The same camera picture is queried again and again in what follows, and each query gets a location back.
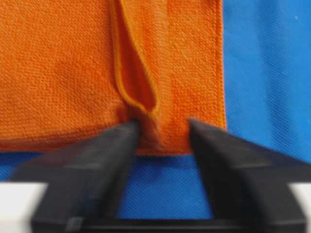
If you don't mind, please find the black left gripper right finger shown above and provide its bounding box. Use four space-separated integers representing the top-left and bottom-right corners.
189 119 311 233

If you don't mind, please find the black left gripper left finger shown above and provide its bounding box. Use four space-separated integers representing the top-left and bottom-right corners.
14 121 139 233

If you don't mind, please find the orange towel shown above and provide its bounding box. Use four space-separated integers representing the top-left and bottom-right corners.
0 0 226 155

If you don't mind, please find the blue table cloth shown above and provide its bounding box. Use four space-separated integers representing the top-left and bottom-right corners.
0 0 311 219

